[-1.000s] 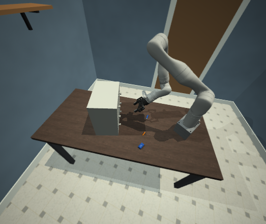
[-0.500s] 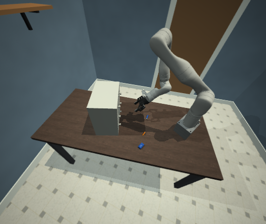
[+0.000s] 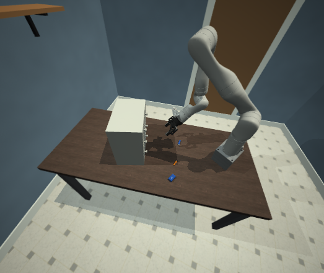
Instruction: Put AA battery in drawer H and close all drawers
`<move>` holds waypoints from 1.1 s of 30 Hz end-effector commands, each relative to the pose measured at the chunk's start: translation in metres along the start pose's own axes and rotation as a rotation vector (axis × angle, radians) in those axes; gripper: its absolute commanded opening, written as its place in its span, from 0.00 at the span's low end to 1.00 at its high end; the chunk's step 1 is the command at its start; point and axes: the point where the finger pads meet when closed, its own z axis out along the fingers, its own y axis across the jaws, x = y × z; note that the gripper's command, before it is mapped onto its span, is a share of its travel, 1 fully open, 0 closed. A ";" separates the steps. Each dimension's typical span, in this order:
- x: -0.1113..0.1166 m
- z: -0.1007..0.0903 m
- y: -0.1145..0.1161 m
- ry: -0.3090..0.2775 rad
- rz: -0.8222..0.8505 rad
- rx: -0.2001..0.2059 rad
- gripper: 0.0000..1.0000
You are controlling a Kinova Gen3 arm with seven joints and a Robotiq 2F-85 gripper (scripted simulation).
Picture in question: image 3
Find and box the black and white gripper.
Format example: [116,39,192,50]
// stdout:
[165,116,183,136]

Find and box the blue rectangular block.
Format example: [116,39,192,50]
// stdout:
[168,174,176,182]

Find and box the grey small chest of drawers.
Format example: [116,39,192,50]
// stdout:
[105,99,146,165]

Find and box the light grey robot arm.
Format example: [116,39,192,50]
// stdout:
[172,26,261,156]

